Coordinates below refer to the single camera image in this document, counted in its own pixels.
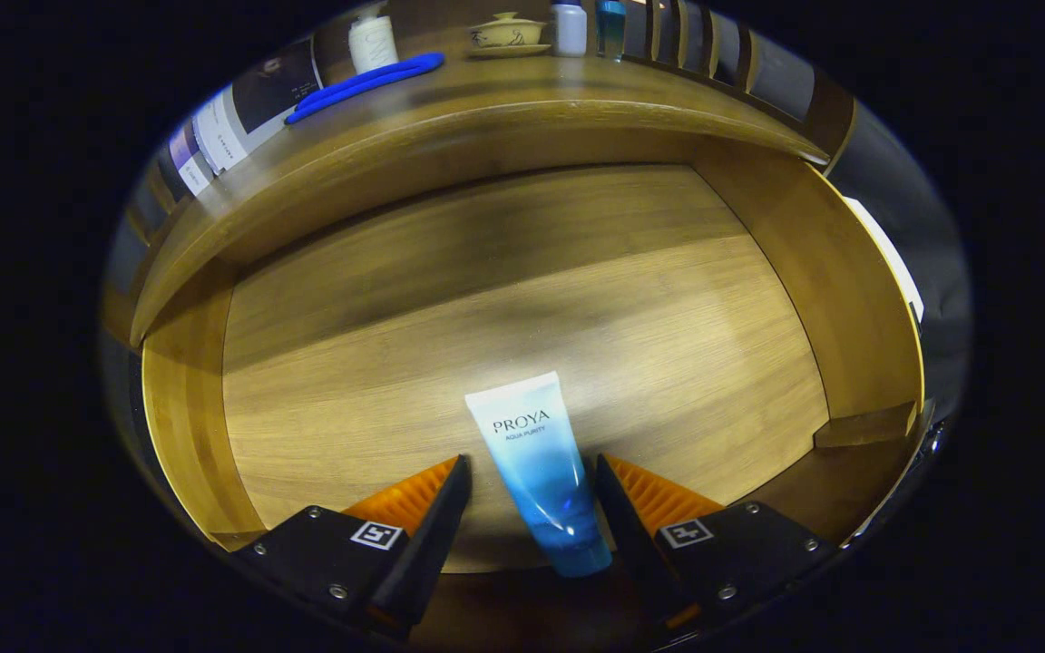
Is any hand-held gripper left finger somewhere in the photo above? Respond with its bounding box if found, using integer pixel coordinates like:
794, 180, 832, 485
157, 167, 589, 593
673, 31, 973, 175
230, 453, 474, 640

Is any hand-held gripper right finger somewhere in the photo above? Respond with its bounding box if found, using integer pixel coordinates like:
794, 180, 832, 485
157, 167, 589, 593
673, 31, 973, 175
595, 453, 841, 636

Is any blue white cosmetic tube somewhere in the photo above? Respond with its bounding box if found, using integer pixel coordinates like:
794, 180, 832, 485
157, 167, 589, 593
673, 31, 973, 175
464, 371, 614, 579

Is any wooden drawer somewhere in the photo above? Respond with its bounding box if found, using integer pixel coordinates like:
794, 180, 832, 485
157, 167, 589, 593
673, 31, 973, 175
137, 136, 927, 649

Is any wooden countertop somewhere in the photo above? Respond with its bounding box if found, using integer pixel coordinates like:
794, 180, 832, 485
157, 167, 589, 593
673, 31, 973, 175
128, 50, 832, 350

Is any wooden cabinet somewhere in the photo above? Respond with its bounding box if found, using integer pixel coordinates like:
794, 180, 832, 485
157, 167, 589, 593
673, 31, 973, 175
101, 0, 859, 350

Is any purple book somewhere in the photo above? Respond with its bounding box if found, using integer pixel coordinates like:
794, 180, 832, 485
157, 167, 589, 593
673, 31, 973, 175
167, 122, 212, 196

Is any blue folded cloth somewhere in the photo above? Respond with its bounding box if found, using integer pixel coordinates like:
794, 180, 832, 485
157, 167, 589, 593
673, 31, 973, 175
285, 52, 445, 126

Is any white book with portrait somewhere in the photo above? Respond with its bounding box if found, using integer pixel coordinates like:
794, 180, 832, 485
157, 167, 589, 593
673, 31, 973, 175
191, 36, 324, 175

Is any white pump bottle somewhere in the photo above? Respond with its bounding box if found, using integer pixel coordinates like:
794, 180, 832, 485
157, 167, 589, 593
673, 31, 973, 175
347, 5, 399, 75

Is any teal bottle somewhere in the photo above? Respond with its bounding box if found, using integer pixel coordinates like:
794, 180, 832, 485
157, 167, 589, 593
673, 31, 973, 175
597, 0, 628, 61

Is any yellow lidded teacup with saucer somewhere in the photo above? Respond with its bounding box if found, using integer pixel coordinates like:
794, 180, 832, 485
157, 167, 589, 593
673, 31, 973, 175
466, 11, 552, 59

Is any white bottle with blue cap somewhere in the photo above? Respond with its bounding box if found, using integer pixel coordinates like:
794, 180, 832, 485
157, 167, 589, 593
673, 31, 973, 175
550, 0, 589, 57

